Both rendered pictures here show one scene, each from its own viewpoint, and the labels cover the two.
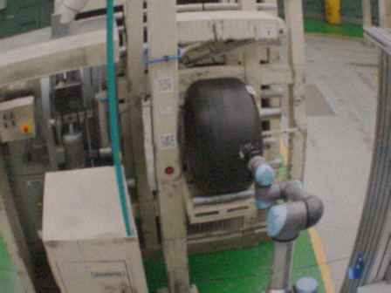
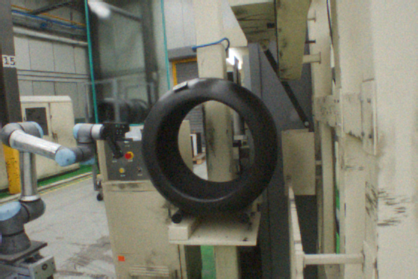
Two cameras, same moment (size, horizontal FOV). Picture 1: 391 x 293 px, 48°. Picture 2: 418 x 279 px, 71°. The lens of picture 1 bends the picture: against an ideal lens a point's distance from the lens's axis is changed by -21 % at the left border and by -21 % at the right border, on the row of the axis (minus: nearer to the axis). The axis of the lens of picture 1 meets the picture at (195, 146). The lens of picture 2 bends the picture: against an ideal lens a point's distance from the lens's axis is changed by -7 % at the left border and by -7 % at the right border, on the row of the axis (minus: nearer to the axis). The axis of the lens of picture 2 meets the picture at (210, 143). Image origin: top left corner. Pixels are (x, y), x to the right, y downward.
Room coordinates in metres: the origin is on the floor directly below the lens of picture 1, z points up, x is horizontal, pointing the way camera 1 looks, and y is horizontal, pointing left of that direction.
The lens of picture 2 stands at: (3.00, -1.40, 1.34)
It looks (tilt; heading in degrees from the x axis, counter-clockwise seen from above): 6 degrees down; 113
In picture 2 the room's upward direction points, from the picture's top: 5 degrees counter-clockwise
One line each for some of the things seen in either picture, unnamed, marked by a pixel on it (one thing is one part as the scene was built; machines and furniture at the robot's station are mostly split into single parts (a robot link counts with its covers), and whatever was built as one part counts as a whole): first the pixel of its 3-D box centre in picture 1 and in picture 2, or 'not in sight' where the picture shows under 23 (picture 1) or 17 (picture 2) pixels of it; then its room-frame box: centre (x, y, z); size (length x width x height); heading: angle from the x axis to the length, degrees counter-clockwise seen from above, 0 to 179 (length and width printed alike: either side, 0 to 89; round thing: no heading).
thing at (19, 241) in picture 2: not in sight; (14, 239); (1.46, -0.46, 0.77); 0.15 x 0.15 x 0.10
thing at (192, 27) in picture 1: (222, 25); (270, 7); (2.78, -0.17, 1.71); 0.61 x 0.25 x 0.15; 100
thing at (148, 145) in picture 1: (149, 145); not in sight; (2.35, 0.22, 1.19); 0.05 x 0.04 x 0.48; 10
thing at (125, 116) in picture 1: (130, 166); not in sight; (3.20, 0.44, 0.61); 0.33 x 0.06 x 0.86; 10
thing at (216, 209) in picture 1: (222, 207); (189, 218); (2.32, -0.13, 0.83); 0.36 x 0.09 x 0.06; 100
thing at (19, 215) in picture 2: (304, 292); (11, 217); (1.46, -0.46, 0.88); 0.13 x 0.12 x 0.14; 98
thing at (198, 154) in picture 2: not in sight; (190, 146); (-0.73, 6.01, 0.38); 1.20 x 0.80 x 0.76; 100
